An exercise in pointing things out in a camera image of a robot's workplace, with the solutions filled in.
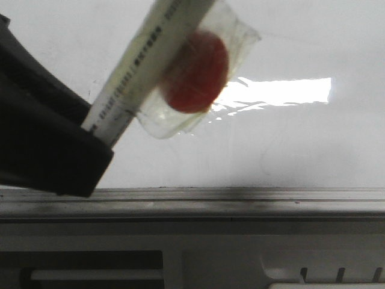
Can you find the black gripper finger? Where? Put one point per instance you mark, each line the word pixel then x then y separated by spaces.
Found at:
pixel 43 145

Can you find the red magnet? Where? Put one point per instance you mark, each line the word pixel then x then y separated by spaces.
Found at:
pixel 198 73

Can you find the white black whiteboard marker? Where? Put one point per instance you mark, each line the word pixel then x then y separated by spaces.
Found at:
pixel 163 31

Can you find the white whiteboard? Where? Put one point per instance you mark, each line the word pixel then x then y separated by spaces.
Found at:
pixel 305 110

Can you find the white plastic housing below board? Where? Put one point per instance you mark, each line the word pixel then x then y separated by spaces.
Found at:
pixel 169 254

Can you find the metal whiteboard tray rail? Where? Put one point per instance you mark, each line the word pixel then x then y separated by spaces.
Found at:
pixel 193 203

